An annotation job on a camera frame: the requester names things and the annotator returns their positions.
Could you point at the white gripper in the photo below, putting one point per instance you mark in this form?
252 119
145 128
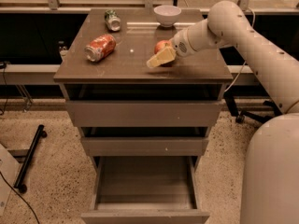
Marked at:
179 44

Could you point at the red apple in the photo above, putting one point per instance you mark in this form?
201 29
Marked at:
160 45

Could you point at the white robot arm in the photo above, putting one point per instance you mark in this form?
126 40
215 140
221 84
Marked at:
270 189

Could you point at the grey drawer cabinet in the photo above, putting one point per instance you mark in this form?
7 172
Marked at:
124 76

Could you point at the top grey drawer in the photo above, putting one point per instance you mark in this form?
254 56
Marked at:
143 113

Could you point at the grey drawer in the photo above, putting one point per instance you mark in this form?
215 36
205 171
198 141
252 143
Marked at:
144 146
145 190
143 113

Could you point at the middle grey drawer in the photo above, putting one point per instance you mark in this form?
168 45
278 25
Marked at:
144 146

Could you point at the bottom grey drawer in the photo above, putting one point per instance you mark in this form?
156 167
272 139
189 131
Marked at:
145 190

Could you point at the white bowl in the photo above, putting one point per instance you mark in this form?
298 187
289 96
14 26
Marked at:
167 15

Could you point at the crushed red soda can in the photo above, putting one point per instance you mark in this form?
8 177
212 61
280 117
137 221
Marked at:
100 47

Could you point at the green soda can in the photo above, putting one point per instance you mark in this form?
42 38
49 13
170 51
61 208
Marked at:
112 20

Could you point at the black wheeled stand leg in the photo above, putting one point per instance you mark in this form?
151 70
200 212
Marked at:
19 183

